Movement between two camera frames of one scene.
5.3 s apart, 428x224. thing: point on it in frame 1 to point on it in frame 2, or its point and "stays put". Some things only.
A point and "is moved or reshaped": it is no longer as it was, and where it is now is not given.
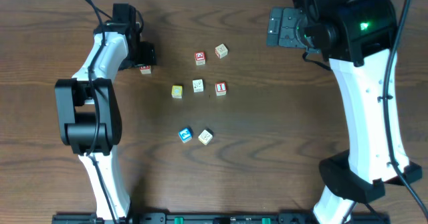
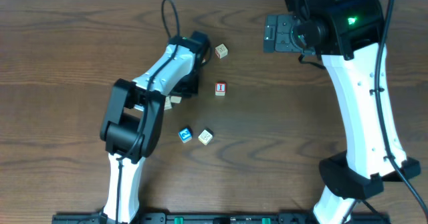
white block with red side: [221, 51] stays put
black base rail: [225, 218] stays put
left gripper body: [147, 54] to [188, 87]
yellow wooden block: [176, 91] is moved or reshaped
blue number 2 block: [185, 134] stays put
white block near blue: [205, 137] stays put
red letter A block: [146, 69] to [175, 99]
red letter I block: [221, 88] stays put
